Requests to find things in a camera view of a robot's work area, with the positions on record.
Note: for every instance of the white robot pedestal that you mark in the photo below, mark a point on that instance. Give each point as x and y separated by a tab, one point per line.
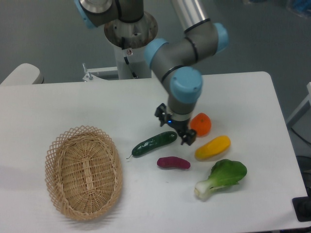
129	41

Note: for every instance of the purple sweet potato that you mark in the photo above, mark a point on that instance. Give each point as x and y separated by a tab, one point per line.
173	162

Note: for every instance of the black device at table edge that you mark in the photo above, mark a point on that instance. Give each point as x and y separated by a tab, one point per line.
302	208

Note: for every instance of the green bok choy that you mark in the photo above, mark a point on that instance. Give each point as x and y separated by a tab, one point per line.
224	173

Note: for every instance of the woven wicker basket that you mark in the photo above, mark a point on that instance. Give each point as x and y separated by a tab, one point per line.
83	173

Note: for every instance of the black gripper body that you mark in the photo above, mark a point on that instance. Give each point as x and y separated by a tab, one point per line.
179	123

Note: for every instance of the yellow mango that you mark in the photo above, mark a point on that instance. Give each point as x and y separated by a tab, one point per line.
212	148

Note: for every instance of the green cucumber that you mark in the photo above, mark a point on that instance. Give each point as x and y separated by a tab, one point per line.
153	143

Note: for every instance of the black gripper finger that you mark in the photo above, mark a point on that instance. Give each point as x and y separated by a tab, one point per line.
162	115
188	137

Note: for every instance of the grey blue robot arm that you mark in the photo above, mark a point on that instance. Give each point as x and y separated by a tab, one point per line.
172	63

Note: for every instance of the orange tangerine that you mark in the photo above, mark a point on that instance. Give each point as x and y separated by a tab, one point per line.
201	123

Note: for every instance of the white chair armrest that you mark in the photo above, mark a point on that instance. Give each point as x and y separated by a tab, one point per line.
24	74

